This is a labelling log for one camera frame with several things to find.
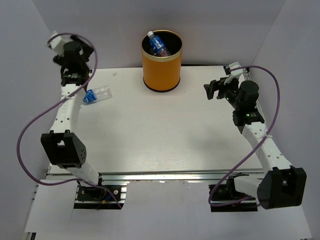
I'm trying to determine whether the large blue label bottle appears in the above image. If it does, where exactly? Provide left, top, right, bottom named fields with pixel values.
left=147, top=31, right=170, bottom=55

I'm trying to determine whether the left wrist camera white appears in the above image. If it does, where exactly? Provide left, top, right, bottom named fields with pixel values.
left=47, top=31, right=71, bottom=56

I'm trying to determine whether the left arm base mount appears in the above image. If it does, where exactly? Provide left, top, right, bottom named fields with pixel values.
left=73, top=182, right=127, bottom=211

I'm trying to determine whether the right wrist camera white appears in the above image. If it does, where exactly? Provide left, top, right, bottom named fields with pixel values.
left=224, top=62, right=244, bottom=80

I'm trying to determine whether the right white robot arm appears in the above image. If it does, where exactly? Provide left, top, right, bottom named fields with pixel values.
left=204, top=77, right=307, bottom=210

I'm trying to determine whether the red label water bottle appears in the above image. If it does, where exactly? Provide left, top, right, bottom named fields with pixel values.
left=156, top=51, right=171, bottom=58

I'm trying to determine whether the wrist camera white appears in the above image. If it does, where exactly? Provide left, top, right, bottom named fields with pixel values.
left=224, top=62, right=244, bottom=80
left=47, top=31, right=71, bottom=56

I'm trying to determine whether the aluminium table frame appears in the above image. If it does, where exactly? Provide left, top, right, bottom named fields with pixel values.
left=34, top=66, right=286, bottom=208

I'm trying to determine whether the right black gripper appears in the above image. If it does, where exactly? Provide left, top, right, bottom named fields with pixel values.
left=203, top=75, right=242, bottom=111

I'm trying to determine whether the orange cylindrical bin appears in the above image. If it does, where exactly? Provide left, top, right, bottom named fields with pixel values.
left=141, top=30, right=183, bottom=93

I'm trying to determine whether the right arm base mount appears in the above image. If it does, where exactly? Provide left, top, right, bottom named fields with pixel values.
left=210, top=184, right=258, bottom=213

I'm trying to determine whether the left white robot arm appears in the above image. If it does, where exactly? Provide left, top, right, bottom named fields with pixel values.
left=40, top=34, right=106, bottom=200

